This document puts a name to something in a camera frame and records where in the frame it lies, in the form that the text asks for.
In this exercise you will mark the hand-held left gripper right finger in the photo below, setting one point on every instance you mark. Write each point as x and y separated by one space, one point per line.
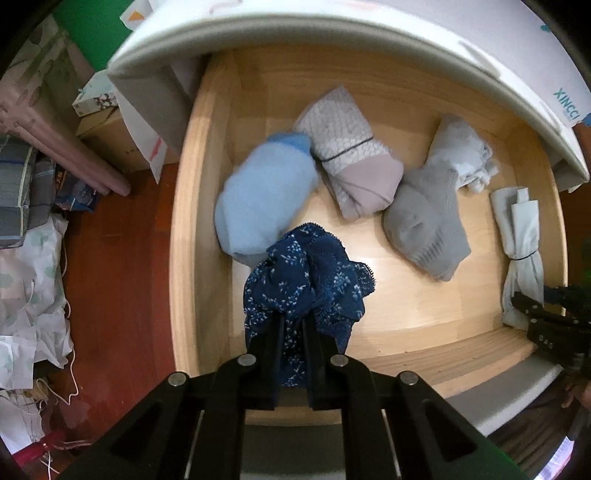
311 369

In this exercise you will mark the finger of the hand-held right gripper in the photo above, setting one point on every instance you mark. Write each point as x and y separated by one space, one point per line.
568 295
554 332

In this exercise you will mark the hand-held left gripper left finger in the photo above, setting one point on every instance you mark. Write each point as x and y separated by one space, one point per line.
277 369

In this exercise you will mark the white underwear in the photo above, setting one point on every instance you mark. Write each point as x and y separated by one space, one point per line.
521 230

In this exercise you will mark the navy floral lace underwear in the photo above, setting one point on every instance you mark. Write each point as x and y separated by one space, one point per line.
295 277

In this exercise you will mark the wooden drawer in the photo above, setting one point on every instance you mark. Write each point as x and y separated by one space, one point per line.
415 300

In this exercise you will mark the pale blue-grey sock roll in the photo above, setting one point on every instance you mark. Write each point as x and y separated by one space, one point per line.
457 147

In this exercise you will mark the person's right forearm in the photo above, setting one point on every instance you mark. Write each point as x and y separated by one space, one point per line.
577 392

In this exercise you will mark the light blue rolled underwear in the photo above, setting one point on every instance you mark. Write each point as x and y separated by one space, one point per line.
263 198

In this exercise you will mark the grey knitted sock roll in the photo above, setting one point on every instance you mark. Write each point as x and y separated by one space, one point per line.
425 226

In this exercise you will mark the pile of white printed bags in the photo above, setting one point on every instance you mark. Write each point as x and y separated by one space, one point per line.
32 295

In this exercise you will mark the blue packet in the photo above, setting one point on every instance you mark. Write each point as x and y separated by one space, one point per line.
76 194

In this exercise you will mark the cardboard box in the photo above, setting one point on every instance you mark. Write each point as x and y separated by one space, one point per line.
120 143

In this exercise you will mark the pink curtain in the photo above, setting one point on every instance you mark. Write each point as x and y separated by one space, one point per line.
60 147

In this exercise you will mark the stack of folded fabrics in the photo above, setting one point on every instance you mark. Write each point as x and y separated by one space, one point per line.
18 194

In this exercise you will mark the tissue box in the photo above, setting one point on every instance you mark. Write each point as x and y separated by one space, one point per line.
94 94

